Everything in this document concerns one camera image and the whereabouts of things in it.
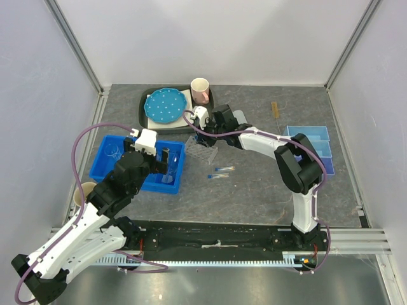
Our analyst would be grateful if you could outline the light blue drawer organizer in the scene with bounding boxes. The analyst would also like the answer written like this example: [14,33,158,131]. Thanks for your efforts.
[283,125,335,176]

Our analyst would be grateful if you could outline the small glass beaker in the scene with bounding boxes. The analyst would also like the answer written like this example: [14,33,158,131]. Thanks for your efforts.
[104,143,123,162]

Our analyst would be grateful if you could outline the dark grey baking tray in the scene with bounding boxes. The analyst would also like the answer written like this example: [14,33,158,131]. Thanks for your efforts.
[138,85,196,135]

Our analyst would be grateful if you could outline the blue polka dot plate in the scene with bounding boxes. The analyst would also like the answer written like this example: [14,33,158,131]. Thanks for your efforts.
[144,88,188,124]

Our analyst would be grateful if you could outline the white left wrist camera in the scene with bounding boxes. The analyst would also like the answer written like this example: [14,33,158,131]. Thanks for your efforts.
[130,128,158,156]

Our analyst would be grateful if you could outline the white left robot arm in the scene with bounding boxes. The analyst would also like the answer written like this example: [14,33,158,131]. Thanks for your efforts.
[11,137,169,304]

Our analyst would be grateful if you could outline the blue plastic divided bin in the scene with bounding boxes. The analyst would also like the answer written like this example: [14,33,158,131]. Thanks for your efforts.
[89,135,185,194]

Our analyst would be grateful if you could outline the clear test tube rack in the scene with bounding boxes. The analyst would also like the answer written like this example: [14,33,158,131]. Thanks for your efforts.
[185,136,218,165]

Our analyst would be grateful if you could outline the white square plate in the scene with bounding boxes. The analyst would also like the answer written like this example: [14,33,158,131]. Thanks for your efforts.
[144,88,193,130]

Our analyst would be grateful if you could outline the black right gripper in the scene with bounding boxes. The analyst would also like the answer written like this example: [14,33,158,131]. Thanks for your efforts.
[195,118,226,148]

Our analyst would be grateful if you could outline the white plastic wash bottle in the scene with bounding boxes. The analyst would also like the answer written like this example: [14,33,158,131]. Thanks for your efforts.
[233,110,247,125]

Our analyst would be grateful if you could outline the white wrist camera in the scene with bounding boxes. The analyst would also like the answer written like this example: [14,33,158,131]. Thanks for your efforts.
[190,106,210,130]
[130,128,158,156]

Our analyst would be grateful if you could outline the blue safety goggles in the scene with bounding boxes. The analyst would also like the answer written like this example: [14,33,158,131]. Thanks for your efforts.
[162,152,180,185]

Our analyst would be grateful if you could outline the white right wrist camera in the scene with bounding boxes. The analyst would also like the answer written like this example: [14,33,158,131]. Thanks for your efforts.
[190,106,210,130]

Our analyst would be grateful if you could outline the light blue cable duct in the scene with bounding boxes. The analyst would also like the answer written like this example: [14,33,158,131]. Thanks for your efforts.
[93,253,315,268]

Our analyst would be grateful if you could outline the blue capped test tube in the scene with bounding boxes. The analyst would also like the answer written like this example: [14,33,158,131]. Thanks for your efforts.
[208,173,230,179]
[215,166,235,172]

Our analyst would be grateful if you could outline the beige paper cup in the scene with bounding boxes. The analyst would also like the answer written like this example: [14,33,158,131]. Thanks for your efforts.
[73,182,96,207]

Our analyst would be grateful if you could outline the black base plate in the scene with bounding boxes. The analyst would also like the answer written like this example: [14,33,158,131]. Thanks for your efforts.
[104,218,331,262]

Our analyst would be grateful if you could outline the pink ceramic mug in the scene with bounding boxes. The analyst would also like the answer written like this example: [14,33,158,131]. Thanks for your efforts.
[190,78,209,105]

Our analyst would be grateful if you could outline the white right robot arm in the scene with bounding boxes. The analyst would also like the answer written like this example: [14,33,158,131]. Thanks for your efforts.
[189,104,326,250]

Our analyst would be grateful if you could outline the test tube brush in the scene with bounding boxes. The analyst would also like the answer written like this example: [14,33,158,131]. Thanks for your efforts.
[271,102,281,134]

